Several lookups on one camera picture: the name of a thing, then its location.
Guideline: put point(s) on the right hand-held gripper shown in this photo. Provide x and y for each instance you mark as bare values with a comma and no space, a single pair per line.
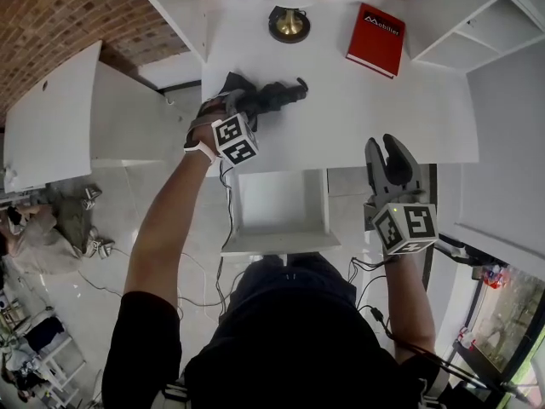
409,224

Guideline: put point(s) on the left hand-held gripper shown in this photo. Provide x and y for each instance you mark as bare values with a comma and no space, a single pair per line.
236,141

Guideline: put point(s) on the white drawer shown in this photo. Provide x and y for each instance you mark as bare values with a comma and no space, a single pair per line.
281,203

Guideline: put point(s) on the person's left forearm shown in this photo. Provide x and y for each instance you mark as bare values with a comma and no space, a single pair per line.
166,220

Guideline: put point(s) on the person's right forearm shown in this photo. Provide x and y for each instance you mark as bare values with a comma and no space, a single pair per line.
409,296

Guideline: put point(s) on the white cube shelf unit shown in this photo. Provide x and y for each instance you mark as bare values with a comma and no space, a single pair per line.
434,11

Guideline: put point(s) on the person's left hand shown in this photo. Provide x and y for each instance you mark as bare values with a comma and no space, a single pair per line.
204,136

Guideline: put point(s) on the black grey bar fixture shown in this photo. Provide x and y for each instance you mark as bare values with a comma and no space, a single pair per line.
457,249

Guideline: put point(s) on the red hardcover book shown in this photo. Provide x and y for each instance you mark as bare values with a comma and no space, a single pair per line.
376,41

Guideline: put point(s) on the red white packet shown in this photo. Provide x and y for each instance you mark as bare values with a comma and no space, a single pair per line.
496,281
468,338

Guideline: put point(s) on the person's dark trousers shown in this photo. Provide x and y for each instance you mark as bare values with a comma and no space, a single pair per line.
264,279

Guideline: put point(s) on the plain white side table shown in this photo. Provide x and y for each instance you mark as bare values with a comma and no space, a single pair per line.
51,117

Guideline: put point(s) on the black framed glass door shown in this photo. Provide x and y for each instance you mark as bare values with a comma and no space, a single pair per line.
506,313

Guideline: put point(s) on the person's black t-shirt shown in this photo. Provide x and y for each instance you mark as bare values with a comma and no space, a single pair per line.
289,347

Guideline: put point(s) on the white frame table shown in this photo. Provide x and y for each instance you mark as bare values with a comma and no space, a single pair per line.
64,352

